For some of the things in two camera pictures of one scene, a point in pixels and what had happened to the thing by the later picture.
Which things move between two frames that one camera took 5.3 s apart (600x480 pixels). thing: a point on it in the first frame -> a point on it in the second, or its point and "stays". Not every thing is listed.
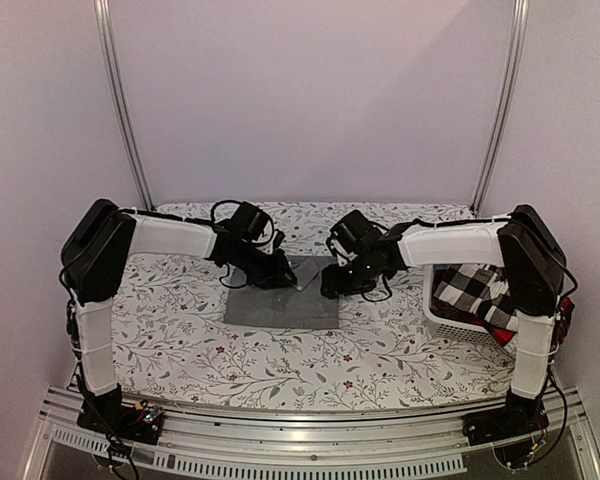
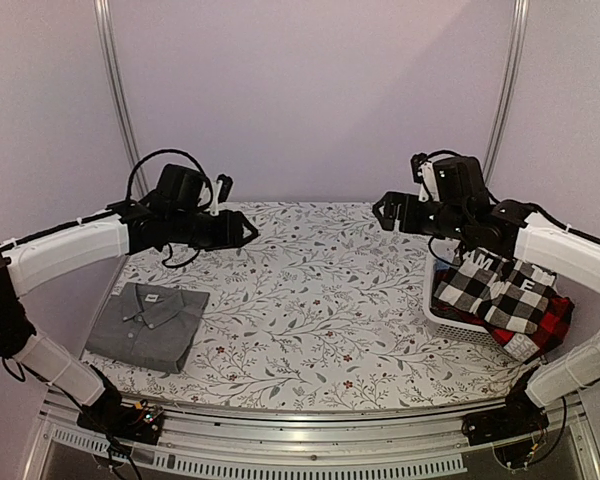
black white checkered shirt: x=481 y=289 stays
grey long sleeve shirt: x=303 y=306 -> x=150 y=327
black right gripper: x=336 y=284 -> x=394 y=200
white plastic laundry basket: x=449 y=329 stays
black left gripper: x=276 y=278 -> x=231 y=233
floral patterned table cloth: x=173 y=351 stays
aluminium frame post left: x=103 y=27 stays
